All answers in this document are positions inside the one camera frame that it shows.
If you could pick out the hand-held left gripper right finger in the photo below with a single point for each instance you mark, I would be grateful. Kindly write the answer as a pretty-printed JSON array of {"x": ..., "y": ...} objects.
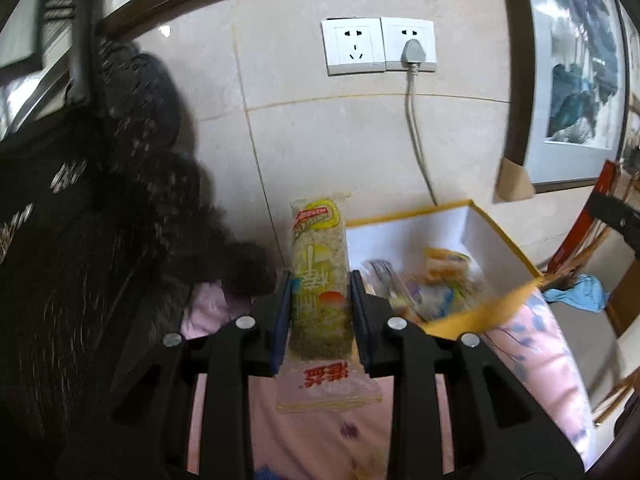
[{"x": 358, "y": 312}]

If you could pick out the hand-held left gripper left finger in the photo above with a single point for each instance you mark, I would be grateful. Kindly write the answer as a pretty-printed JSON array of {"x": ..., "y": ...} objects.
[{"x": 282, "y": 312}]

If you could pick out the cardboard corner protector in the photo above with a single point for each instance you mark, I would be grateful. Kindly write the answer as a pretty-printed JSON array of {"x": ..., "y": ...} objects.
[{"x": 515, "y": 182}]

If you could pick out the clear white snack packet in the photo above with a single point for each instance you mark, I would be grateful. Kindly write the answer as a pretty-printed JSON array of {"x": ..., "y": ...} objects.
[{"x": 382, "y": 280}]

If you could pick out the blue cloth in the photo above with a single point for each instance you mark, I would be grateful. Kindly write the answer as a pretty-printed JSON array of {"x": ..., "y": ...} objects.
[{"x": 580, "y": 292}]

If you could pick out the pink floral bedsheet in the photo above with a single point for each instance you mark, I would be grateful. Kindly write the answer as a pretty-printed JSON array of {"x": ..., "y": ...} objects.
[{"x": 310, "y": 440}]

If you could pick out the pale green snack packet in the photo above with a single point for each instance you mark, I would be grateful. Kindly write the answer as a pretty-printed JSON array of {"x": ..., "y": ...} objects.
[{"x": 450, "y": 300}]

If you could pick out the grey power plug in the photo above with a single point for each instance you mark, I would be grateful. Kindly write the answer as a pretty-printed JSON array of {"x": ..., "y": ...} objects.
[{"x": 412, "y": 52}]

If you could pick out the orange yellow snack packet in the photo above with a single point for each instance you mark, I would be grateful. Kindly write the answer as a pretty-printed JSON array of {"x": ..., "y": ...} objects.
[{"x": 445, "y": 265}]

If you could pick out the clear grain bar packet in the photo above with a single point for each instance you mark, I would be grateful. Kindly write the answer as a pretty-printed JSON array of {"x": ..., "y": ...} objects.
[{"x": 320, "y": 280}]

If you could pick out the black metal bracket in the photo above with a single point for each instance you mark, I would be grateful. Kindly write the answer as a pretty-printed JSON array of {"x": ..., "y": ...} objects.
[{"x": 617, "y": 220}]

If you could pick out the brown wooden cabinet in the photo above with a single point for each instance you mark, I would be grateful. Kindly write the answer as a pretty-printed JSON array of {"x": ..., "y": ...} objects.
[{"x": 625, "y": 310}]

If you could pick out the yellow cardboard box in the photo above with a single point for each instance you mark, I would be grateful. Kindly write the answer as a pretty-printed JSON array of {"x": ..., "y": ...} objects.
[{"x": 475, "y": 320}]

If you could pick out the wooden chair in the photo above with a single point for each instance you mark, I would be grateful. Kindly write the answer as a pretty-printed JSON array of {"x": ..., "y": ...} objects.
[{"x": 575, "y": 225}]

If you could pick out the framed lotus painting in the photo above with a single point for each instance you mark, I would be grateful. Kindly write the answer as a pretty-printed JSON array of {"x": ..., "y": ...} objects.
[{"x": 575, "y": 85}]

